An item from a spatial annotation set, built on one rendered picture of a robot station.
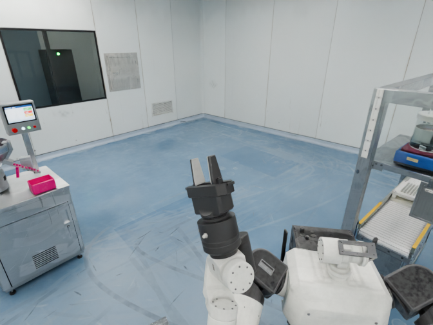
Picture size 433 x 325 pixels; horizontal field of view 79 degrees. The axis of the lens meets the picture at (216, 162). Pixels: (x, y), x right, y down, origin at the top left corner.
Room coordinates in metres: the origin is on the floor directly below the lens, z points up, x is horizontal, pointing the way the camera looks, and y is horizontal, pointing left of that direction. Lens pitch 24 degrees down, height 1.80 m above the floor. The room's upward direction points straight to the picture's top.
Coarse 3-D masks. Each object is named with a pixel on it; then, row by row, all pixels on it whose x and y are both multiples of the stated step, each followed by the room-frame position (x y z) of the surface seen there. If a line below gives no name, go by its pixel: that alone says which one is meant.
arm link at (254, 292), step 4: (252, 284) 0.52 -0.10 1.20; (256, 284) 0.53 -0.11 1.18; (252, 288) 0.51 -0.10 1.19; (256, 288) 0.51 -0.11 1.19; (244, 292) 0.50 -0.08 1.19; (248, 292) 0.50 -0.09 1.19; (252, 292) 0.50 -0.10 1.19; (256, 292) 0.50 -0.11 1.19; (260, 292) 0.51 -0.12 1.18; (248, 296) 0.49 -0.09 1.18; (252, 296) 0.49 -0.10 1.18; (256, 296) 0.50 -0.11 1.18; (260, 296) 0.50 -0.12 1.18; (256, 300) 0.49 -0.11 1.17; (260, 300) 0.49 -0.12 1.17
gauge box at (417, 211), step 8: (424, 184) 1.08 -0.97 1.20; (424, 192) 1.07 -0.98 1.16; (432, 192) 1.05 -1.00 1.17; (416, 200) 1.08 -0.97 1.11; (424, 200) 1.06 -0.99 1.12; (432, 200) 1.04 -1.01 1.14; (416, 208) 1.08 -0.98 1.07; (424, 208) 1.06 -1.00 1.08; (432, 208) 1.03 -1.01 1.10; (416, 216) 1.07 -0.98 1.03; (424, 216) 1.05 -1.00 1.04; (432, 216) 1.03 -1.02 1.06; (432, 224) 1.02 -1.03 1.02
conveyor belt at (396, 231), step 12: (384, 204) 1.51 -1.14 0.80; (396, 204) 1.51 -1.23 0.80; (372, 216) 1.38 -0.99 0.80; (384, 216) 1.38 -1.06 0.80; (396, 216) 1.38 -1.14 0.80; (408, 216) 1.38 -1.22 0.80; (372, 228) 1.26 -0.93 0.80; (384, 228) 1.26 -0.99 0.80; (396, 228) 1.26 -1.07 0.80; (408, 228) 1.26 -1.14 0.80; (420, 228) 1.26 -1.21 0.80; (384, 240) 1.16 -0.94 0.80; (396, 240) 1.16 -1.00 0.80; (408, 240) 1.16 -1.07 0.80; (396, 252) 1.10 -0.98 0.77; (408, 252) 1.07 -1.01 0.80
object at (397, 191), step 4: (400, 184) 1.66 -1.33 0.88; (404, 184) 1.66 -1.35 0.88; (412, 184) 1.66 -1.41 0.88; (416, 184) 1.66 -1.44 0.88; (396, 188) 1.60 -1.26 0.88; (400, 188) 1.60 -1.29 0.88; (392, 192) 1.57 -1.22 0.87; (396, 192) 1.55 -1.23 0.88; (400, 192) 1.55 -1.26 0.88; (400, 196) 1.53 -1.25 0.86; (404, 196) 1.51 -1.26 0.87; (408, 196) 1.50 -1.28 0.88; (412, 196) 1.50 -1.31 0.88; (412, 200) 1.48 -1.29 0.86
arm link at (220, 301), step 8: (208, 272) 0.46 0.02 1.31; (208, 280) 0.45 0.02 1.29; (216, 280) 0.46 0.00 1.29; (208, 288) 0.44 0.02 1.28; (216, 288) 0.44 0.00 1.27; (224, 288) 0.45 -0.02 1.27; (208, 296) 0.42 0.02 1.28; (216, 296) 0.43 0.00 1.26; (224, 296) 0.44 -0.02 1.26; (232, 296) 0.44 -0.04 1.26; (208, 304) 0.41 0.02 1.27; (216, 304) 0.40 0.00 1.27; (224, 304) 0.41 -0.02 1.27; (232, 304) 0.41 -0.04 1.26; (208, 312) 0.40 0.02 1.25; (216, 312) 0.38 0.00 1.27; (224, 312) 0.38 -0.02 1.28; (232, 312) 0.38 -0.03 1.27; (224, 320) 0.37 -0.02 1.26; (232, 320) 0.38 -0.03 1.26
